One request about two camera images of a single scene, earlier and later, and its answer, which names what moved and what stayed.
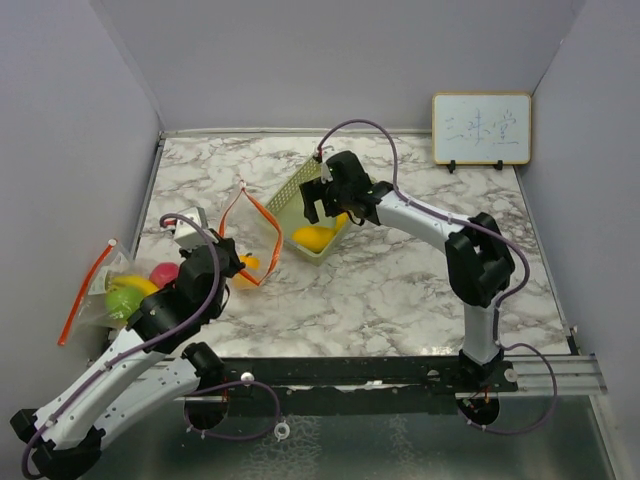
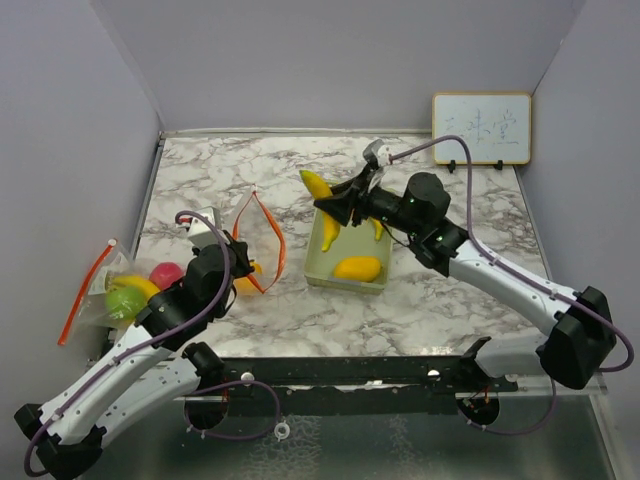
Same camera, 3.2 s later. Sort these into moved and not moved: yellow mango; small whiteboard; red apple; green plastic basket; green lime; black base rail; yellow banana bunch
Moved: green plastic basket; yellow mango
Not moved: red apple; black base rail; green lime; yellow banana bunch; small whiteboard
